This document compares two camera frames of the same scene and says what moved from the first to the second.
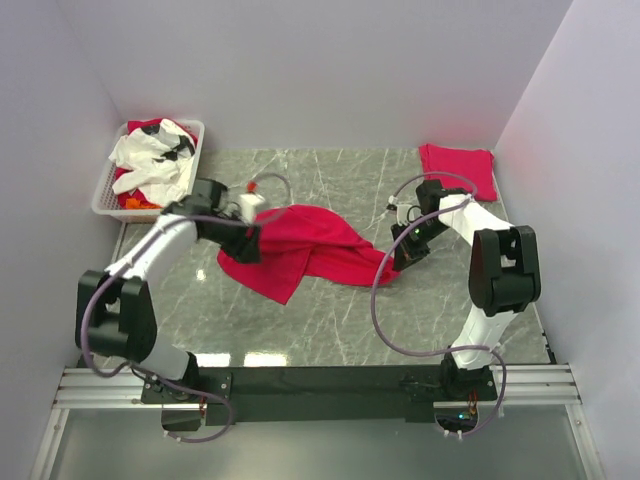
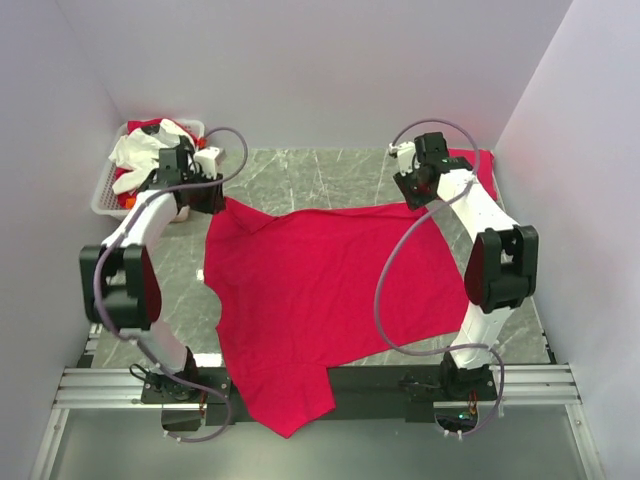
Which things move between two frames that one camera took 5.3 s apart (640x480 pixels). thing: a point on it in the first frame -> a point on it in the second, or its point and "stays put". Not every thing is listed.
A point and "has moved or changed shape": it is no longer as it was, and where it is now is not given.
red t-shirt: [299, 241] has moved or changed shape
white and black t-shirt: [158, 159] stays put
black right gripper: [405, 252] -> [412, 201]
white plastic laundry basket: [106, 202] stays put
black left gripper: [246, 251] -> [215, 203]
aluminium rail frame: [516, 387] stays put
